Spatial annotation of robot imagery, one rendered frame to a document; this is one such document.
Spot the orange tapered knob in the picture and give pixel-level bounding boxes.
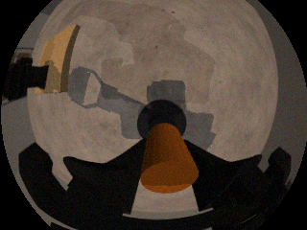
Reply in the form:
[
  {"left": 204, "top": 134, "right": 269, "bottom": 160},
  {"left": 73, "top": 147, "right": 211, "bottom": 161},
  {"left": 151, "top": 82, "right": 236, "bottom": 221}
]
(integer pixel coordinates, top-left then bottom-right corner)
[{"left": 139, "top": 123, "right": 199, "bottom": 193}]

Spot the black round pedestal with silver shaft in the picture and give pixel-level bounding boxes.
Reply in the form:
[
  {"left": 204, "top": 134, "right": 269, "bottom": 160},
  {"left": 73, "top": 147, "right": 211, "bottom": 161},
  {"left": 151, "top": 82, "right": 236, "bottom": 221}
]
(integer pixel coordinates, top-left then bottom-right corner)
[{"left": 137, "top": 100, "right": 187, "bottom": 139}]

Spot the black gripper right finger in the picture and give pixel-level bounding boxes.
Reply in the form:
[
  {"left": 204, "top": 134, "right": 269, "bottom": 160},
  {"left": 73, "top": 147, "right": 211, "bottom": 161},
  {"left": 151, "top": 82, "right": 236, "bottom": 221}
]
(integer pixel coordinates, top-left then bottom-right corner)
[{"left": 184, "top": 139, "right": 262, "bottom": 211}]

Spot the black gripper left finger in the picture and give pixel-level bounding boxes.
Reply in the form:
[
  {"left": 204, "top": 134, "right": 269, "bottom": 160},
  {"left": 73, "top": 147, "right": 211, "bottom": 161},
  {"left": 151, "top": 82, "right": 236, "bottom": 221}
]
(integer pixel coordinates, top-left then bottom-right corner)
[{"left": 62, "top": 138, "right": 146, "bottom": 214}]

